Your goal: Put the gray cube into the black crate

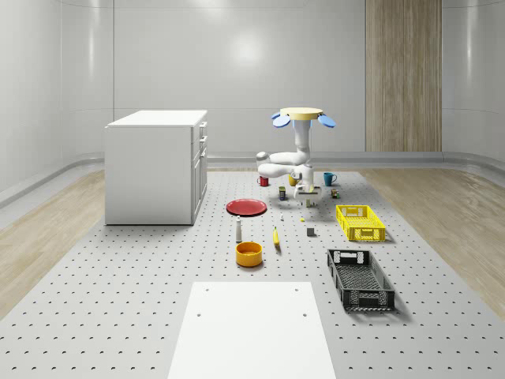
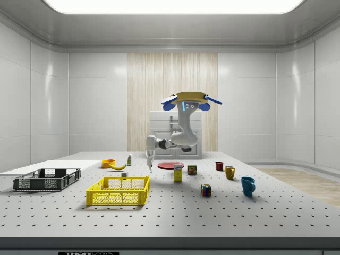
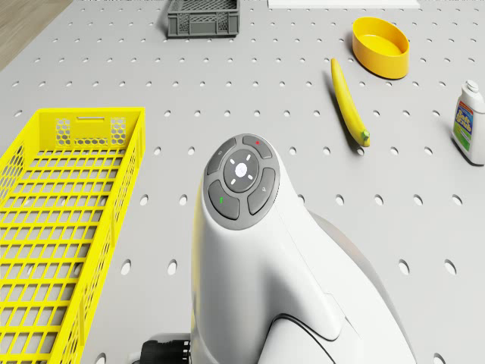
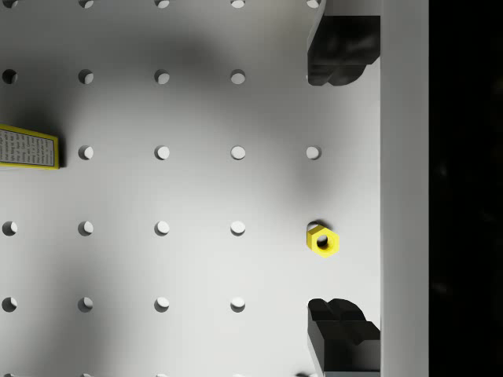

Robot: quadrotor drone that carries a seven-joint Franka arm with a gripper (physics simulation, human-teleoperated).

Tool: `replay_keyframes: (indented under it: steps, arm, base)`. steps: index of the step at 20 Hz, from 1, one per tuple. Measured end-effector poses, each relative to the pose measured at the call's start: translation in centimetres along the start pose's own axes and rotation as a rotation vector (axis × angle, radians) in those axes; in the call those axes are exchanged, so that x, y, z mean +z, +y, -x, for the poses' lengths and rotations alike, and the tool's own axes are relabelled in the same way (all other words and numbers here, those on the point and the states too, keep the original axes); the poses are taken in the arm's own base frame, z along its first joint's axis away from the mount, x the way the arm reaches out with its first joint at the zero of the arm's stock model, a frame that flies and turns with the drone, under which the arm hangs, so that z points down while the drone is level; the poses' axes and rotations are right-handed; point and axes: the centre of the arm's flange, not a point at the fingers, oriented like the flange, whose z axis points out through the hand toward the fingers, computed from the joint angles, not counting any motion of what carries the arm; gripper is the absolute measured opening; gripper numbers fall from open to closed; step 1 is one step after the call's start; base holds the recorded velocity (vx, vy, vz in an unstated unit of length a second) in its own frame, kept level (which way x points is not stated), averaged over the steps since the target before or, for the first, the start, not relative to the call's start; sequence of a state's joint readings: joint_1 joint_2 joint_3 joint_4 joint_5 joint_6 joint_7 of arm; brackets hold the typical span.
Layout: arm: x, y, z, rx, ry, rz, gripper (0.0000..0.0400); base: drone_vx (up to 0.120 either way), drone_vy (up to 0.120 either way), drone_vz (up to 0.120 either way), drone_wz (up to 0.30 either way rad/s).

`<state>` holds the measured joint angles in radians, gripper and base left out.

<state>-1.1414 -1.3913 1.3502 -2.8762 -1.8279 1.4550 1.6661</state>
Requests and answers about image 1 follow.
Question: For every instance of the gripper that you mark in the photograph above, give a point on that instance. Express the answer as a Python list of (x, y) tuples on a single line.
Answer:
[(311, 194)]

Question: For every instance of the grey cube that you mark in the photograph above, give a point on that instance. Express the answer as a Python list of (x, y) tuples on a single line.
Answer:
[(311, 232)]

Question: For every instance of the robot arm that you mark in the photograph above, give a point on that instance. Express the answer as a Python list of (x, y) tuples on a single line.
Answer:
[(301, 138)]

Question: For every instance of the blue mug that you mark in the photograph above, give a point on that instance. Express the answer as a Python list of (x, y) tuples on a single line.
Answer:
[(328, 179)]

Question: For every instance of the yellow mug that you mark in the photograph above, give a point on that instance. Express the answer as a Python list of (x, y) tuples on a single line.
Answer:
[(291, 181)]

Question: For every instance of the flat-sided can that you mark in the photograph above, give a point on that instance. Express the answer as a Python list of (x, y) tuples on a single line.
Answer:
[(282, 194)]

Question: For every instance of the red mug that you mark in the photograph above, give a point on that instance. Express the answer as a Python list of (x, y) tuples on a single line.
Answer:
[(264, 181)]

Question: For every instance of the banana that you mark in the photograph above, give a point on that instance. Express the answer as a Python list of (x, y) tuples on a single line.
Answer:
[(276, 237)]

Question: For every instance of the yellow basket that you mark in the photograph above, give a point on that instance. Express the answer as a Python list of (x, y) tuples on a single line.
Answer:
[(365, 233)]

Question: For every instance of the red plate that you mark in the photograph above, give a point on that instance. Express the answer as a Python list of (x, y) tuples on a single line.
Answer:
[(246, 207)]

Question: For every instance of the small white bottle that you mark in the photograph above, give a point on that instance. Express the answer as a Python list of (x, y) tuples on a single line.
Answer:
[(238, 231)]

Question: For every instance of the yellow bowl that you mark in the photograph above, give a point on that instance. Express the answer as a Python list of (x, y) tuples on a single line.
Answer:
[(248, 258)]

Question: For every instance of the dark grey basket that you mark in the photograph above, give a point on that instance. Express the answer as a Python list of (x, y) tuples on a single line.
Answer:
[(369, 300)]

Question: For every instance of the white board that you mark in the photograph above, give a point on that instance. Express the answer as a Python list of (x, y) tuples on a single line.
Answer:
[(252, 335)]

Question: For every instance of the white cabinet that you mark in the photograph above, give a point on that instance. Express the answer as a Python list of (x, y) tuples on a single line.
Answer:
[(150, 173)]

